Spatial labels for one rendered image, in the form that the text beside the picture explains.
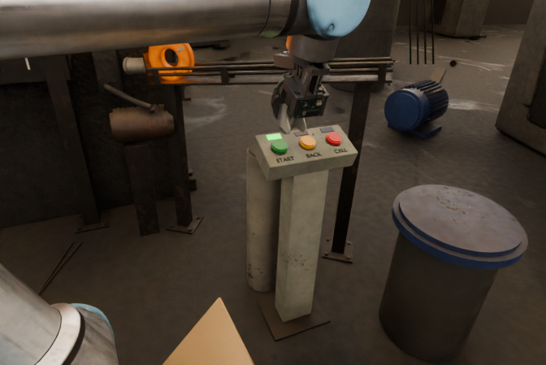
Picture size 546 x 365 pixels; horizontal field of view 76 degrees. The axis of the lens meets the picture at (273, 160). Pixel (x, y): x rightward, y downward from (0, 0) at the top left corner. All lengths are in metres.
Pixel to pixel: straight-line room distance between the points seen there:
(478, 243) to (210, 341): 0.63
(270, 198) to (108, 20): 0.80
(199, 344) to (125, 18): 0.63
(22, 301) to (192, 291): 0.76
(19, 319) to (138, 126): 0.83
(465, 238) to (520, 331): 0.55
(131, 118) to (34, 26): 1.02
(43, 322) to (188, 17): 0.49
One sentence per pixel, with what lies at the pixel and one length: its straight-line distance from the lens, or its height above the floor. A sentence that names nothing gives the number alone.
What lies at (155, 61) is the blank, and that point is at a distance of 1.31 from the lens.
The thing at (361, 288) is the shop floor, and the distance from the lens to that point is 1.35.
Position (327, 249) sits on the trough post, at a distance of 1.45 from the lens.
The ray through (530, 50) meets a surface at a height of 0.60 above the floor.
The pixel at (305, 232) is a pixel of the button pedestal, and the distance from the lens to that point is 0.97.
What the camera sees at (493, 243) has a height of 0.43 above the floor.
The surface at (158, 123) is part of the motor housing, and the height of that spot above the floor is 0.49.
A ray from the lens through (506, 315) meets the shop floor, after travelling 1.48.
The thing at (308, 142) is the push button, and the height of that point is 0.61.
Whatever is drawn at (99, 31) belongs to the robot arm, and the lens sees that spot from 0.32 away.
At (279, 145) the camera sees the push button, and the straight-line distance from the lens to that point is 0.83.
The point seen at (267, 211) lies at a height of 0.34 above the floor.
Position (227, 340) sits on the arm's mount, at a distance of 0.74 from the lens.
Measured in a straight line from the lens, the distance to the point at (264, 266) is 1.20.
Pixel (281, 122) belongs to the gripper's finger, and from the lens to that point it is 0.75.
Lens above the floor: 0.96
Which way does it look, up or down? 27 degrees down
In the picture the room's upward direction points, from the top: 2 degrees clockwise
